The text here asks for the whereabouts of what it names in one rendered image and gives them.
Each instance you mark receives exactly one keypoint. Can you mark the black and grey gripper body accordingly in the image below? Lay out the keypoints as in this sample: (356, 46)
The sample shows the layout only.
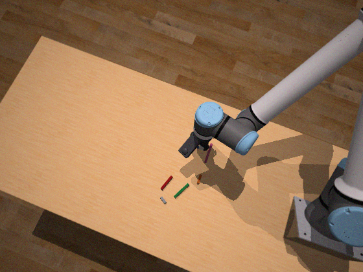
(205, 143)

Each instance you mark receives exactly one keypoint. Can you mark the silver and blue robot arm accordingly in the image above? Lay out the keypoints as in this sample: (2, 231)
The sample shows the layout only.
(338, 212)

